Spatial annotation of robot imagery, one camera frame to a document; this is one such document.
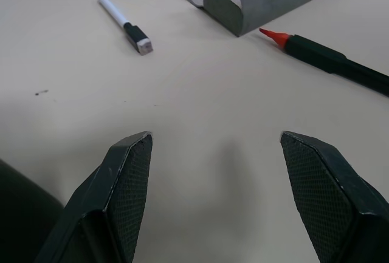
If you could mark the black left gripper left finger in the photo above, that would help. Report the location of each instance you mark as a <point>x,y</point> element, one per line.
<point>100,202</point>

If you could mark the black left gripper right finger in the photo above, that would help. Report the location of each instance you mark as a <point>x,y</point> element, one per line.
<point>334,196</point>

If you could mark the black marker with orange tip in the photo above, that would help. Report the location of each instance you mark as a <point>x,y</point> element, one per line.
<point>328,56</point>

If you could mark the white whiteboard marker black cap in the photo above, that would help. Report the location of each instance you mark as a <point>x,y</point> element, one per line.
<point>126,23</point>

